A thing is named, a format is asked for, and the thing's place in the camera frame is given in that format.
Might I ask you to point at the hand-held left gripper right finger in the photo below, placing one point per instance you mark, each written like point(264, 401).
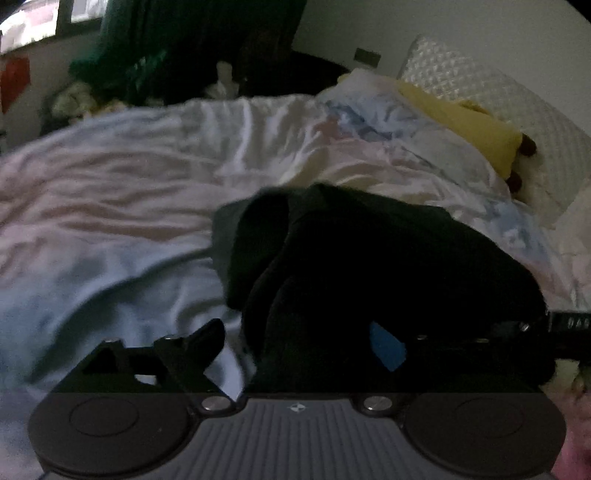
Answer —
point(387, 348)

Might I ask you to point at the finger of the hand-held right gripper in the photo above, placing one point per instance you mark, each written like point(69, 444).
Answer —
point(521, 330)

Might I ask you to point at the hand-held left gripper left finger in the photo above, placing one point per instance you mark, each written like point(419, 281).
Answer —
point(207, 339)

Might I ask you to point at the black garment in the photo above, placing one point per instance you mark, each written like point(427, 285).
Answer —
point(369, 258)

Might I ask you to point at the pale yellow clothes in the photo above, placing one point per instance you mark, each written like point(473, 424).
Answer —
point(74, 99)

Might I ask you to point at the plain white pillow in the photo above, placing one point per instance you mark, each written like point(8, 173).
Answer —
point(575, 226)

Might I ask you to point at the pale wrinkled bed duvet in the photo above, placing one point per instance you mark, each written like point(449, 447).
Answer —
point(115, 207)

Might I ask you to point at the yellow plush toy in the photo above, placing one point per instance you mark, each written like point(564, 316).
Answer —
point(475, 129)

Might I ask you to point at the blue printed pillow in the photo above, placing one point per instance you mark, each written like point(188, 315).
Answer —
point(392, 124)

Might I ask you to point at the white quilted pillow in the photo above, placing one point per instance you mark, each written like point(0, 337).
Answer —
point(508, 92)

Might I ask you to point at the white plastic bag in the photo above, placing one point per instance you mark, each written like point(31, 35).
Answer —
point(225, 76)

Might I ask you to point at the dark green curtain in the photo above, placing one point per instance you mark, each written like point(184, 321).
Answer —
point(194, 27)

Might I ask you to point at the red cloth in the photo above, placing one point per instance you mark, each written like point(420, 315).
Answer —
point(14, 81)

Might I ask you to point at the dark framed window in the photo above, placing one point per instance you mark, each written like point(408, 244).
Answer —
point(27, 23)

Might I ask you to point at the dark wall outlet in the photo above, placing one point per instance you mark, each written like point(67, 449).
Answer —
point(368, 56)

